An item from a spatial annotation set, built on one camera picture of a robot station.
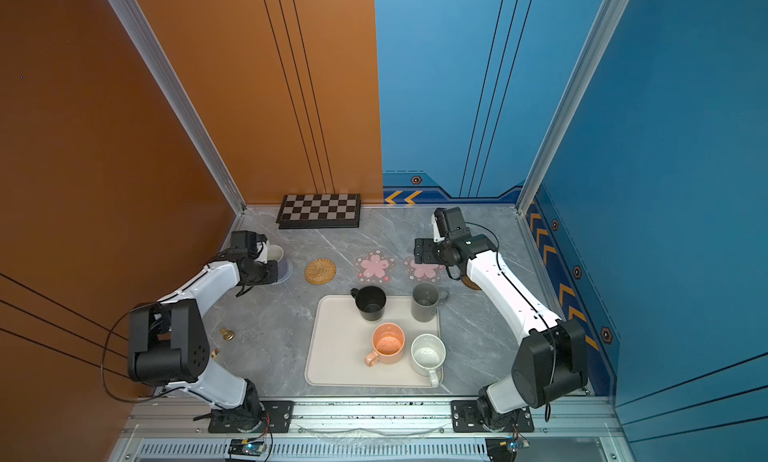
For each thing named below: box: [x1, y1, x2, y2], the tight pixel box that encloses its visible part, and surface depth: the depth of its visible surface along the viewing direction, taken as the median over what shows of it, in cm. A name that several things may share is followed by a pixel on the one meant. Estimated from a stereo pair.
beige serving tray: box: [304, 295, 440, 388], surface depth 87 cm
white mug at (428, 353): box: [410, 333, 447, 388], surface depth 79 cm
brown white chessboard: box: [276, 193, 361, 230], surface depth 118 cm
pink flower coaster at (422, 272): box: [403, 256, 446, 283], surface depth 102 cm
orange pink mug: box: [364, 322, 406, 367], surface depth 81 cm
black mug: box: [350, 285, 387, 321], surface depth 88 cm
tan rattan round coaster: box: [304, 258, 337, 285], surface depth 104 cm
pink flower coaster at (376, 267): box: [353, 248, 397, 284], surface depth 104 cm
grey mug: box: [411, 282, 449, 323], surface depth 87 cm
